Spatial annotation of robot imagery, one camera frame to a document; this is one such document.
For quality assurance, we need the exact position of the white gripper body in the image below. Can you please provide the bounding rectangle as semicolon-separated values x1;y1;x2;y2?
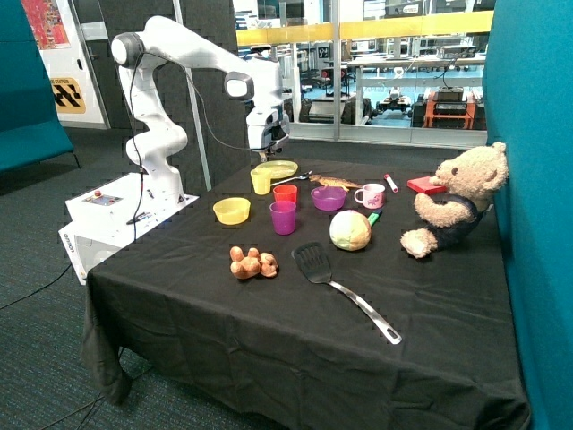
246;107;290;151

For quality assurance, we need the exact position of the yellow plastic cup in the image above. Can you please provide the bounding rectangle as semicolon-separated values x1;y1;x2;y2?
250;168;271;195

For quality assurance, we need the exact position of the purple plastic cup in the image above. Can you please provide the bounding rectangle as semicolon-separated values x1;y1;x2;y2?
269;201;296;236

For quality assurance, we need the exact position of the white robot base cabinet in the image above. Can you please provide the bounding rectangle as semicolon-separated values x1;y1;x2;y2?
59;173;197;285

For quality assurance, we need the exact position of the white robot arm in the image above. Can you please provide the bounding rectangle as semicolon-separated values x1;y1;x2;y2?
111;16;290;203

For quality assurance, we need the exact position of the yellow-green plastic plate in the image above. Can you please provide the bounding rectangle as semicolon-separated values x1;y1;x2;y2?
255;160;298;180

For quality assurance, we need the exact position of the red plastic cup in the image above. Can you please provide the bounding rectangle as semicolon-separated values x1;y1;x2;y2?
273;184;298;204

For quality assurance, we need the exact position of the metal spoon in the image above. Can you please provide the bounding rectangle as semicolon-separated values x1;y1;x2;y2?
271;171;312;187

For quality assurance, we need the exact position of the yellow plastic bowl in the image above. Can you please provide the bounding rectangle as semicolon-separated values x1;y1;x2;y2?
212;197;251;226

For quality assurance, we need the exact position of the purple plastic bowl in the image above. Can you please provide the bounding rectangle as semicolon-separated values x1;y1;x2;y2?
311;186;347;211

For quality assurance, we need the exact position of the small orange plush toy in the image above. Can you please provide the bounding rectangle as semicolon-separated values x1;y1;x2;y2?
229;246;279;280

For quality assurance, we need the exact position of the pastel plush ball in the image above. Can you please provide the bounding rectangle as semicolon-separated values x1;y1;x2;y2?
329;210;372;252

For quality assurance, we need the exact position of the pink printed mug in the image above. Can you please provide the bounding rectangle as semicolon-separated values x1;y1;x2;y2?
354;184;385;210

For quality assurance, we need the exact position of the green highlighter marker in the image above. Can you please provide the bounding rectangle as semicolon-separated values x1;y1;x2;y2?
368;208;383;226

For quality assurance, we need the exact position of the red-capped white marker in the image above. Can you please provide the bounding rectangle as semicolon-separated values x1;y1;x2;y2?
384;174;399;194

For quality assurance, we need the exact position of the black pen on cabinet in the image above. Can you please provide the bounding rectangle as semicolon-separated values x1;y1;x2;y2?
126;212;152;225

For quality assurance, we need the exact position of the black tablecloth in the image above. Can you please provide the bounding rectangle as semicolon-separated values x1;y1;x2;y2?
81;169;532;429

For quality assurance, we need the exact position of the red flat block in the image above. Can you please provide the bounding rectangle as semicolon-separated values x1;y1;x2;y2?
406;176;448;195

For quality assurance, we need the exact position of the beige teddy bear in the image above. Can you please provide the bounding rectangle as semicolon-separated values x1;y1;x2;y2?
400;142;509;259

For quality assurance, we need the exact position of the teal sofa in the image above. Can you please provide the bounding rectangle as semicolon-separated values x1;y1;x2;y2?
0;1;74;173

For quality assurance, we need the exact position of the teal partition panel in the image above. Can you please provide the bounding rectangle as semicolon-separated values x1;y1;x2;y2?
483;1;572;429

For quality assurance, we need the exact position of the black metal-handled spatula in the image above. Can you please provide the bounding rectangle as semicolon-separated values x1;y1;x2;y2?
291;242;402;345

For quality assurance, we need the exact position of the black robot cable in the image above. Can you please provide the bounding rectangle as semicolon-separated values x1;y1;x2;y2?
127;51;269;243

